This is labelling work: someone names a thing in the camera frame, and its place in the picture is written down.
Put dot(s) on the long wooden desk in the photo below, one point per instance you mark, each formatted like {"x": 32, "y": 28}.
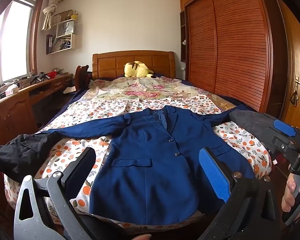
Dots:
{"x": 12, "y": 110}

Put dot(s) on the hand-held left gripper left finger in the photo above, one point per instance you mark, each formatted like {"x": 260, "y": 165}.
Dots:
{"x": 77, "y": 172}

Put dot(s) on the tissue box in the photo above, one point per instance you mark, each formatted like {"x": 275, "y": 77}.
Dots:
{"x": 11, "y": 91}

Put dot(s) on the dark grey garment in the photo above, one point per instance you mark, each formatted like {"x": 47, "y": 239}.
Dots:
{"x": 250, "y": 121}

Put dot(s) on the brown paper bag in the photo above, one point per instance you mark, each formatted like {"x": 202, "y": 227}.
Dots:
{"x": 61, "y": 17}

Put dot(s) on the wooden bed headboard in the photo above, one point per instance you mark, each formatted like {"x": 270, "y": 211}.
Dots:
{"x": 110, "y": 65}

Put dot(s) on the white wall shelf unit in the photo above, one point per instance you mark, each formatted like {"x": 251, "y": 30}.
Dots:
{"x": 73, "y": 41}

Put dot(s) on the orange fruit print bed sheet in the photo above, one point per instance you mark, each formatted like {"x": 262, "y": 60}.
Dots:
{"x": 100, "y": 111}

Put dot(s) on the pink floral blanket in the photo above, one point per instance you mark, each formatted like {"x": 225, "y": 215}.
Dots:
{"x": 140, "y": 90}

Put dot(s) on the black camera devices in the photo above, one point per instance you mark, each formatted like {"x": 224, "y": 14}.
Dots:
{"x": 38, "y": 77}

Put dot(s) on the black garment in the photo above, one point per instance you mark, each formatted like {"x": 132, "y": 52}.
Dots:
{"x": 15, "y": 155}

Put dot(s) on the wooden chair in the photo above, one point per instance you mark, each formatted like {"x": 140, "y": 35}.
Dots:
{"x": 81, "y": 77}

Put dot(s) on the window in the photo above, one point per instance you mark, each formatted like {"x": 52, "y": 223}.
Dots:
{"x": 15, "y": 42}

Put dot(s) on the wooden louvred wardrobe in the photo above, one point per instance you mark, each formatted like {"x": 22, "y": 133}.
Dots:
{"x": 235, "y": 55}

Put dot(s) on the person's left hand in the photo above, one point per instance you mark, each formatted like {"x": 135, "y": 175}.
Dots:
{"x": 140, "y": 237}

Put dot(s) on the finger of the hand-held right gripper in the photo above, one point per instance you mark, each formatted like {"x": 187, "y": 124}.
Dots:
{"x": 281, "y": 146}
{"x": 283, "y": 128}

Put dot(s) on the yellow plush toy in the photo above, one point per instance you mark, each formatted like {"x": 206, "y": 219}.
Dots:
{"x": 135, "y": 70}

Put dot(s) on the stack of papers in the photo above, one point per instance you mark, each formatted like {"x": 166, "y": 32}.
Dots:
{"x": 62, "y": 43}

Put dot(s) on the person's right hand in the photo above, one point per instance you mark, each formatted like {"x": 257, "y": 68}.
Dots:
{"x": 288, "y": 192}

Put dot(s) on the black binders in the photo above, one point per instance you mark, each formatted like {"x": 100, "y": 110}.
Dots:
{"x": 49, "y": 44}

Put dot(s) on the tied beige curtain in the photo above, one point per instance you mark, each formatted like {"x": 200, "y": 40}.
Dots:
{"x": 48, "y": 10}

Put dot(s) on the hanging door ornament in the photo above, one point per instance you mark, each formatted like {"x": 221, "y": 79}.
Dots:
{"x": 294, "y": 98}

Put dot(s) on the white paper shopping bag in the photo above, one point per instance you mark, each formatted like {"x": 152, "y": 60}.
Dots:
{"x": 65, "y": 28}

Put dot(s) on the navy blue blazer jacket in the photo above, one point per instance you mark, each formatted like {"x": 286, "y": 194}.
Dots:
{"x": 150, "y": 167}

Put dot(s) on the red basket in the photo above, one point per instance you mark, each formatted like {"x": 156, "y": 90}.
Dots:
{"x": 52, "y": 75}

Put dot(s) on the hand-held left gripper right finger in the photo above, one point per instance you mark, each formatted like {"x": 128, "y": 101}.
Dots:
{"x": 213, "y": 177}

